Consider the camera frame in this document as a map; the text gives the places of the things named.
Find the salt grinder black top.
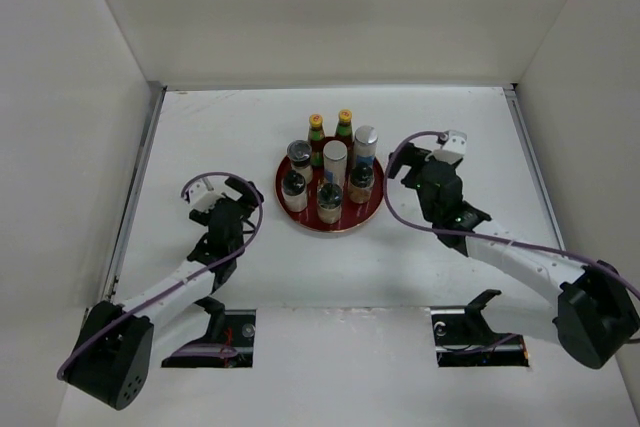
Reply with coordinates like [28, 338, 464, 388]
[281, 169, 308, 213]

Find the silver-lid blue-label spice jar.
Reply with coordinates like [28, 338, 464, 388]
[353, 125, 378, 166]

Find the brown spice grinder black top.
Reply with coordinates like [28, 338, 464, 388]
[348, 162, 375, 204]

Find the sauce bottle yellow cap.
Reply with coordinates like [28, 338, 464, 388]
[335, 109, 354, 148]
[308, 114, 325, 169]

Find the silver-lid white spice jar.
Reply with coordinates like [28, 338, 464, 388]
[323, 140, 348, 187]

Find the pepper grinder black knob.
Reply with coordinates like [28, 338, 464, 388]
[316, 182, 343, 225]

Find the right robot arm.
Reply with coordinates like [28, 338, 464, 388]
[384, 132, 639, 369]

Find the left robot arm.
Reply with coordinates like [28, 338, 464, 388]
[57, 172, 264, 411]

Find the round red lacquer tray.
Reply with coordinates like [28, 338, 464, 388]
[275, 149, 383, 233]

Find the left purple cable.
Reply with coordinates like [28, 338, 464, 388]
[55, 171, 266, 381]

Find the purple cable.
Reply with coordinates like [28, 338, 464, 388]
[382, 129, 640, 298]
[55, 171, 266, 381]

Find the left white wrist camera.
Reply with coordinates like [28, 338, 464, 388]
[185, 179, 218, 213]

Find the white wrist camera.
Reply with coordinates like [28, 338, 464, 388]
[432, 130, 467, 165]
[185, 179, 218, 213]

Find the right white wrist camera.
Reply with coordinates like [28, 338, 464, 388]
[432, 130, 467, 165]

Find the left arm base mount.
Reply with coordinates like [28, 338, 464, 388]
[157, 297, 257, 369]

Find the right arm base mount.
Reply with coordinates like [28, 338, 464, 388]
[430, 289, 529, 368]

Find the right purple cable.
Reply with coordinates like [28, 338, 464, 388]
[382, 129, 640, 298]

